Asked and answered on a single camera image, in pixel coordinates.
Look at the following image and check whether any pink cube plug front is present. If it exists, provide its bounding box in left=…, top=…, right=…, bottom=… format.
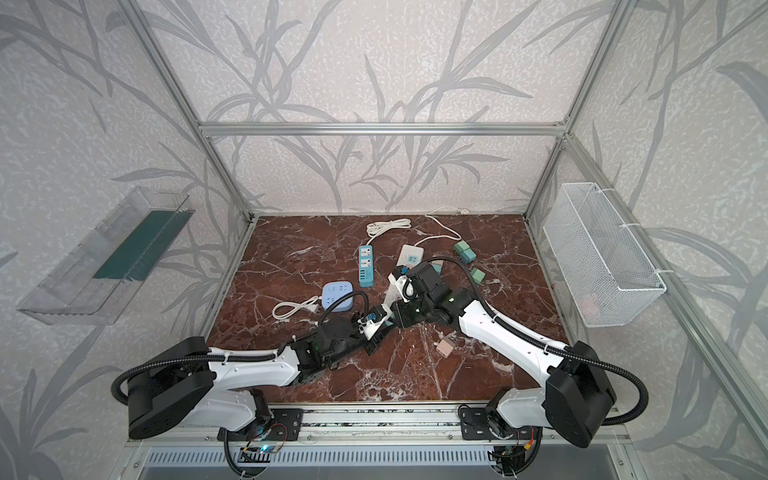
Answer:
left=436, top=337, right=455, bottom=358

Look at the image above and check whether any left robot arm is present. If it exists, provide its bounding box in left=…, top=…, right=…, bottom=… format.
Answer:
left=111, top=315, right=375, bottom=440

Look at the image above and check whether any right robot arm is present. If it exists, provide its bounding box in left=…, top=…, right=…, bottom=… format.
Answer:
left=389, top=261, right=650, bottom=448

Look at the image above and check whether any green cube plug right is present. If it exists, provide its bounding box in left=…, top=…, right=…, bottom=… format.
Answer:
left=470, top=267, right=486, bottom=284

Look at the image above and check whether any green double cube plug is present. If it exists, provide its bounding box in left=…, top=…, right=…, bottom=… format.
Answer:
left=453, top=240, right=477, bottom=264

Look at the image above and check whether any blue square power socket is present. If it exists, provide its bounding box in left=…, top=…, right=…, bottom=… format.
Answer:
left=321, top=281, right=354, bottom=312

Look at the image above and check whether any long white power strip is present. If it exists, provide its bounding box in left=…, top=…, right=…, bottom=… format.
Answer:
left=396, top=244, right=424, bottom=269

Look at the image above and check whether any teal USB power strip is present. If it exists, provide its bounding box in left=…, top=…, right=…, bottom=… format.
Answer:
left=358, top=245, right=374, bottom=288

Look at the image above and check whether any clear plastic tray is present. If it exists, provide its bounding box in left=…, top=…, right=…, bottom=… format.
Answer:
left=17, top=187, right=195, bottom=326

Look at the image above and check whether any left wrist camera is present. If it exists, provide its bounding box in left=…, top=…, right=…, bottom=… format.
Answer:
left=358, top=310, right=392, bottom=340

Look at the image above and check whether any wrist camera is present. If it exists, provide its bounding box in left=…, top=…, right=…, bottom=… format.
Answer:
left=358, top=310, right=392, bottom=340
left=384, top=265, right=409, bottom=306

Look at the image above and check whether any white cable with plug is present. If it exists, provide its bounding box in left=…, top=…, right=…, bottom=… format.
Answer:
left=271, top=295, right=323, bottom=322

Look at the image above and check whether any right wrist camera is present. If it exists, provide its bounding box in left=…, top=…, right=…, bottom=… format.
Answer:
left=384, top=265, right=409, bottom=306

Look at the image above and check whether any long white strip cable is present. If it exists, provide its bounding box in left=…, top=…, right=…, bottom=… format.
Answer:
left=413, top=214, right=463, bottom=247

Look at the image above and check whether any coiled white strip cable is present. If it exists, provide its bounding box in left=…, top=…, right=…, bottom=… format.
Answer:
left=364, top=217, right=413, bottom=246

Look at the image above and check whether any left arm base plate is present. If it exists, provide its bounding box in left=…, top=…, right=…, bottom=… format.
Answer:
left=217, top=408, right=304, bottom=442

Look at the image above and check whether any aluminium front rail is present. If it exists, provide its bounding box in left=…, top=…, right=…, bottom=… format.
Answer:
left=127, top=401, right=631, bottom=447

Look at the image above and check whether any aluminium cage frame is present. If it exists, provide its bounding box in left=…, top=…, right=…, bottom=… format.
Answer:
left=117, top=1, right=767, bottom=448

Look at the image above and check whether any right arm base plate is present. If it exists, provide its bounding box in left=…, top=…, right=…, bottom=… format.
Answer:
left=457, top=404, right=535, bottom=442

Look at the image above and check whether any white wire mesh basket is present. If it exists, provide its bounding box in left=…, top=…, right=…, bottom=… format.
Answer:
left=543, top=182, right=667, bottom=328

